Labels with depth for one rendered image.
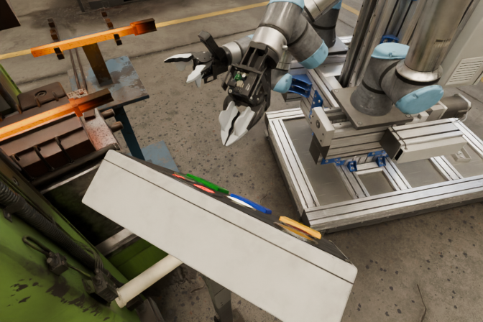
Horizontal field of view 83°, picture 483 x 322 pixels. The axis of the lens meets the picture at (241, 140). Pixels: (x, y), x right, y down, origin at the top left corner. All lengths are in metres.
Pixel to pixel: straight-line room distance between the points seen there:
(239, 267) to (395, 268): 1.47
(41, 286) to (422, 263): 1.66
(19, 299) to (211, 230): 0.36
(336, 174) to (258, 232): 1.37
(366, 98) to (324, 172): 0.69
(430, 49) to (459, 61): 0.57
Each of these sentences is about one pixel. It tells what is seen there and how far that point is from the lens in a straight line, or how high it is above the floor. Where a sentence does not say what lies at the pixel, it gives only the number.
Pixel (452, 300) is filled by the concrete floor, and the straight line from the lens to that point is 1.83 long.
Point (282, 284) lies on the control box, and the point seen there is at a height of 1.18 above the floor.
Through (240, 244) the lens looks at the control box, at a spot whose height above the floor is 1.19.
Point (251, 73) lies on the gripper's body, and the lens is 0.55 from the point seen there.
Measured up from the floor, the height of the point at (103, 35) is 0.99.
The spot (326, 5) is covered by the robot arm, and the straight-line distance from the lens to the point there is 0.80.
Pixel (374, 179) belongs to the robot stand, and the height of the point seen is 0.21.
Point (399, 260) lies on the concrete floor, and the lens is 1.78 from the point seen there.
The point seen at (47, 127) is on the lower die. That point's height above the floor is 0.99.
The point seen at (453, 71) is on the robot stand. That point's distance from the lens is 1.45.
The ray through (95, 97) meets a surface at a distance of 0.86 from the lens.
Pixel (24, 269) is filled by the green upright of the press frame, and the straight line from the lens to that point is 0.54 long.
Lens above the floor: 1.48
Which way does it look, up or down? 47 degrees down
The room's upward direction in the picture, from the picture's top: straight up
